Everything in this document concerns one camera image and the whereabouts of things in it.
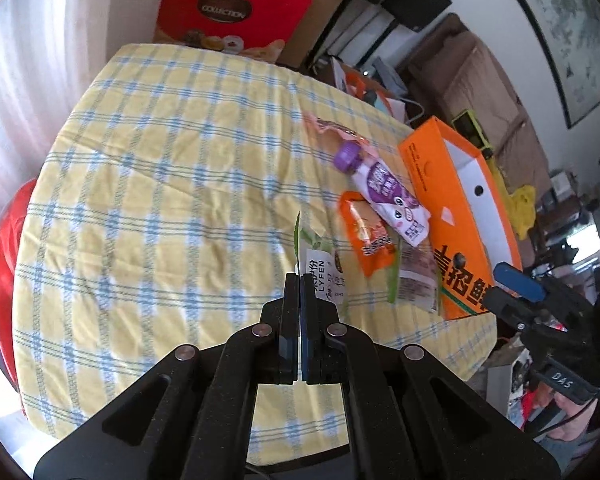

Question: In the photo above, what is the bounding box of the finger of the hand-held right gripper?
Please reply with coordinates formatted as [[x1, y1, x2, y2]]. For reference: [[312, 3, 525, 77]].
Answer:
[[494, 262, 547, 304], [482, 292, 536, 333]]

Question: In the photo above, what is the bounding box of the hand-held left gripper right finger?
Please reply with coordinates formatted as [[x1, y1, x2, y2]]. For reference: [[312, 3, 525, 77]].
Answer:
[[300, 274, 562, 480]]

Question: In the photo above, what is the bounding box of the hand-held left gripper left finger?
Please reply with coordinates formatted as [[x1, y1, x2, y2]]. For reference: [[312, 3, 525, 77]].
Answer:
[[32, 272, 301, 480]]

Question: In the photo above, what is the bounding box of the green pastry packet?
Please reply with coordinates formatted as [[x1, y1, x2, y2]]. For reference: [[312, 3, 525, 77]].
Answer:
[[386, 237, 442, 316], [292, 211, 350, 321]]

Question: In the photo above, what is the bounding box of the orange snack packet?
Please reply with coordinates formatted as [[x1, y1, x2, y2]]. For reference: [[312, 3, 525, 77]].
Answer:
[[339, 191, 400, 278]]

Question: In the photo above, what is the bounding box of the orange cardboard box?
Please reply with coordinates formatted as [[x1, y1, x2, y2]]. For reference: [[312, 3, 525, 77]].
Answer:
[[397, 115, 526, 322]]

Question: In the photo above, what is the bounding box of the purple spout pouch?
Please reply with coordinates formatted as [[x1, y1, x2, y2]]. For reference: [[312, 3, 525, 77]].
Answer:
[[332, 140, 431, 248]]

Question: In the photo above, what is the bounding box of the pink snack packet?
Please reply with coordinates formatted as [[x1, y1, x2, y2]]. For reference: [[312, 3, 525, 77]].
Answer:
[[302, 111, 376, 161]]

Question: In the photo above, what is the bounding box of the dark wooden cabinet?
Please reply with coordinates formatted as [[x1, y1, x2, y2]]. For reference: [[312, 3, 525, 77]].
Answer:
[[532, 170, 600, 271]]

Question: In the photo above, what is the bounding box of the beige sofa cushion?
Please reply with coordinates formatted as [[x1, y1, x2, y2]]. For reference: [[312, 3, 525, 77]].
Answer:
[[500, 105, 553, 191], [442, 40, 518, 126]]

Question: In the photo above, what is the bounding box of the green black power station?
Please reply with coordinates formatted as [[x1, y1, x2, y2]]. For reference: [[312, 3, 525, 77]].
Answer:
[[450, 109, 496, 159]]

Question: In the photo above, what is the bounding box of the yellow plaid tablecloth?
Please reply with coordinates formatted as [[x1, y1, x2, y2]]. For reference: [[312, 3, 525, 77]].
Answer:
[[14, 42, 498, 468]]

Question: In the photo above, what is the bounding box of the brown sofa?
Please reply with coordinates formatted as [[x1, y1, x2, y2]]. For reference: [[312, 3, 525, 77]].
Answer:
[[397, 12, 556, 201]]

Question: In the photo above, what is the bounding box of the white paper bag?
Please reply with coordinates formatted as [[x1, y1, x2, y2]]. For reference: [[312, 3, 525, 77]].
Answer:
[[330, 55, 406, 116]]

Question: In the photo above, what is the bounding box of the red plastic object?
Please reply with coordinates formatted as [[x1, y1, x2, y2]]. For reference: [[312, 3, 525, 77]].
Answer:
[[0, 178, 43, 403]]

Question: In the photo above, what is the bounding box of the brown cardboard box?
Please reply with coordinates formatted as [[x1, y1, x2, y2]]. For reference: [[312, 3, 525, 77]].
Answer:
[[170, 0, 349, 69]]

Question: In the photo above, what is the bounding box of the white sheer curtain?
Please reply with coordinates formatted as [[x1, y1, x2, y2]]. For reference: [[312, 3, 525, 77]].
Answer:
[[0, 0, 173, 361]]

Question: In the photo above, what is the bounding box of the white cable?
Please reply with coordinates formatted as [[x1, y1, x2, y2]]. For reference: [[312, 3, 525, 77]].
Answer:
[[402, 95, 426, 126]]

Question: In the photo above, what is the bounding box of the framed wall painting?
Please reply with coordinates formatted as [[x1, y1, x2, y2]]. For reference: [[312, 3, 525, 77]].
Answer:
[[491, 0, 600, 129]]

